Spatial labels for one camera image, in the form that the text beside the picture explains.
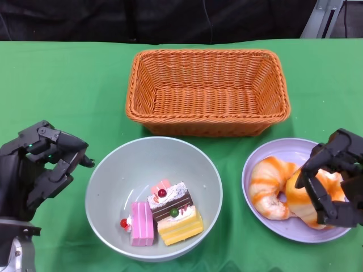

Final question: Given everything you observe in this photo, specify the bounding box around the small pink berry cake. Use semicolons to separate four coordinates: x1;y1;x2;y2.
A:
150;178;172;195

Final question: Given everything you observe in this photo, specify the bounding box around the thin black hanging cable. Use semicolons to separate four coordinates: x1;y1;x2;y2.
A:
202;0;214;45

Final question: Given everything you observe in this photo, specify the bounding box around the yellow cake slice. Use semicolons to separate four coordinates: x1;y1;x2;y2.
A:
157;205;204;247

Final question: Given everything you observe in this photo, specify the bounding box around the aluminium frame post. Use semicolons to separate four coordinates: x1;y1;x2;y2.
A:
299;0;345;39

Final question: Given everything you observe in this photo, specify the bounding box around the black backdrop cloth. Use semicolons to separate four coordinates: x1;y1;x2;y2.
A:
0;0;318;46

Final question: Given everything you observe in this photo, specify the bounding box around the grey-green bowl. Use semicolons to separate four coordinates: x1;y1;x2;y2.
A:
85;136;223;263

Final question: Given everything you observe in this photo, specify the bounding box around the green tablecloth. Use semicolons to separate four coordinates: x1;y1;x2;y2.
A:
0;38;363;272

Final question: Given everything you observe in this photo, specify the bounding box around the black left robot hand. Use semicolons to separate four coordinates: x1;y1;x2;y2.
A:
0;120;95;222

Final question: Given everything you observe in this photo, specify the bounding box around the pink cake slice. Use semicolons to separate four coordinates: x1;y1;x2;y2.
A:
119;201;156;247

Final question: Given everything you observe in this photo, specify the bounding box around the orange striped bread bun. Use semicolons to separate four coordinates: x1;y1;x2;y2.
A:
249;156;301;220
285;167;347;230

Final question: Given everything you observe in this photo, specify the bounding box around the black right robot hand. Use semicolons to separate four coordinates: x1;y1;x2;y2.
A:
294;128;363;229

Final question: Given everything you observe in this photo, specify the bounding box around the lavender plate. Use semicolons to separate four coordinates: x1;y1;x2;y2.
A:
241;138;357;244

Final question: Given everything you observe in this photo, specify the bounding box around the chocolate cake slice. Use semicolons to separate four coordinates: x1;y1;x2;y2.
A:
146;181;194;223

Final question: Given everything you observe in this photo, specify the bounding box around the orange wicker basket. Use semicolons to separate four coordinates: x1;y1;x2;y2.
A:
126;48;292;138

